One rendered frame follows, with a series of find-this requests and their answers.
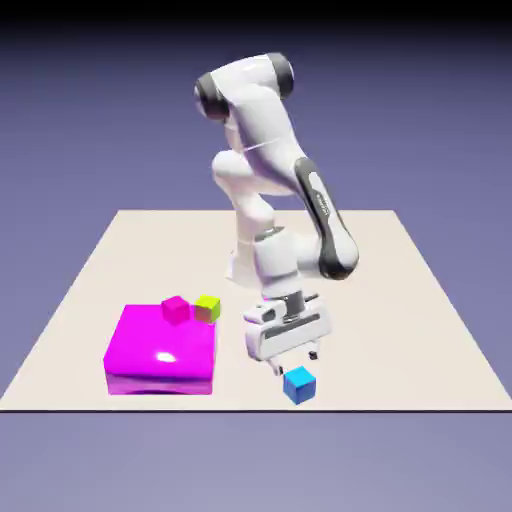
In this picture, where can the small pink cube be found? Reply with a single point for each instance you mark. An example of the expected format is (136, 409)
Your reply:
(176, 309)

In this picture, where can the small yellow-green cube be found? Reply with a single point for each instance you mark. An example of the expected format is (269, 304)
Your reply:
(208, 308)

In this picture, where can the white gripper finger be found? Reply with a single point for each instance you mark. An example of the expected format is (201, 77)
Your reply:
(277, 365)
(313, 349)

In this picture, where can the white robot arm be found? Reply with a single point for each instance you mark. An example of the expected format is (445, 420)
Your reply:
(260, 120)

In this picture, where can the large magenta box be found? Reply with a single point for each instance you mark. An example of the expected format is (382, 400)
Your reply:
(160, 352)

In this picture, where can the small blue cube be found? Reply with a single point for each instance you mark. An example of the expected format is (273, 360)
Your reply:
(299, 384)

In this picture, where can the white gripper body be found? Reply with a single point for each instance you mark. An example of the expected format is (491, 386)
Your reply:
(288, 330)

